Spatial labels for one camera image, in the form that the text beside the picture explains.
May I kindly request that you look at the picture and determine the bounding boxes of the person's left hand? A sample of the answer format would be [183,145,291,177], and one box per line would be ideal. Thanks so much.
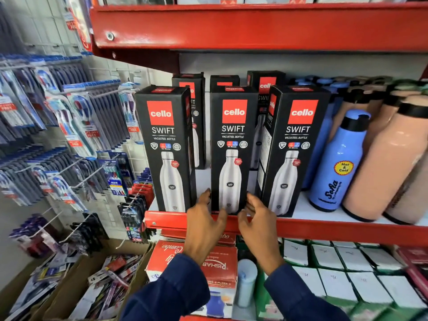
[183,189,228,266]

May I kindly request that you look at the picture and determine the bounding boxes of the person's right hand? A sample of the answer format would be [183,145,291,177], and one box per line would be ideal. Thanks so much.
[237,193,285,276]

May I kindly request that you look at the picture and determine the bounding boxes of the black steel flask carton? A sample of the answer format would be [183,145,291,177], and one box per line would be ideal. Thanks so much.
[210,85,259,216]

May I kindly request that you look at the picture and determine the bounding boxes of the person's left forearm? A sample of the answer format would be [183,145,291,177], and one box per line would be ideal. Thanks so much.
[120,253,211,321]

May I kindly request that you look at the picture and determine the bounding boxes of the person's right forearm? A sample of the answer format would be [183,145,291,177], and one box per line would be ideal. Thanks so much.
[264,264,350,321]

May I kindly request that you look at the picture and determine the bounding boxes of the flat red box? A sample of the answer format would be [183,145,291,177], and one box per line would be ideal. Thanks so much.
[160,229,238,247]

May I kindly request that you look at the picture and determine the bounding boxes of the red white bottle box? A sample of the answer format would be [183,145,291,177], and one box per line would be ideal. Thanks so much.
[145,239,239,319]

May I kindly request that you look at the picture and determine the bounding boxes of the light blue tumbler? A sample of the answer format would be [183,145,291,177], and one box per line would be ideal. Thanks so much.
[235,259,258,309]

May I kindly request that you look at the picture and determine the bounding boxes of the red metal shelf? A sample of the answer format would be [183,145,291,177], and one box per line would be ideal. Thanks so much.
[89,1,428,74]
[144,167,428,248]

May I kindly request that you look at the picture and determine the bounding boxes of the group of black bottle boxes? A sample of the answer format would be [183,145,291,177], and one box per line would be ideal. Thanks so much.
[135,71,331,218]

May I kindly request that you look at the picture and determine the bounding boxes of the blue insulated bottle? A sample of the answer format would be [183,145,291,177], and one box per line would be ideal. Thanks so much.
[308,109,372,213]
[301,86,340,191]

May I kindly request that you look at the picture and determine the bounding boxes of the stack of green white boxes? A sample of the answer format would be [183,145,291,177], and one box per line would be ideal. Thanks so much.
[253,238,428,321]

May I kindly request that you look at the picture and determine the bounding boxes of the pile of loose toothbrush packs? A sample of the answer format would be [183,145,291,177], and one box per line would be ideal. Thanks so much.
[7,252,146,321]

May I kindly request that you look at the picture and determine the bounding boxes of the row of peach insulated bottles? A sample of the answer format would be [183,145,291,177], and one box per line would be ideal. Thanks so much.
[329,76,428,226]

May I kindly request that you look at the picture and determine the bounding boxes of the brown cardboard box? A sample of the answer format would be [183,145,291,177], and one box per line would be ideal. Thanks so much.
[40,241,155,321]
[0,254,82,321]

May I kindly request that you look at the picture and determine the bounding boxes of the red packets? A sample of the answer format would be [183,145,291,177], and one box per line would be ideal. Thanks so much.
[395,245,428,299]

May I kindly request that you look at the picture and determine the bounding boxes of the hanging toothbrush packs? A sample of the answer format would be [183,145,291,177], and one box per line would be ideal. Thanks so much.
[0,53,158,258]

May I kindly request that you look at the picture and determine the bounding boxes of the red white hanging pack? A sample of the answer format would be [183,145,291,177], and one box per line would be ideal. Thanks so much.
[63,0,98,52]

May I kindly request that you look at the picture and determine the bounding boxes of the white wire grid panel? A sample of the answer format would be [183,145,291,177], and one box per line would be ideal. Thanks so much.
[10,0,174,238]

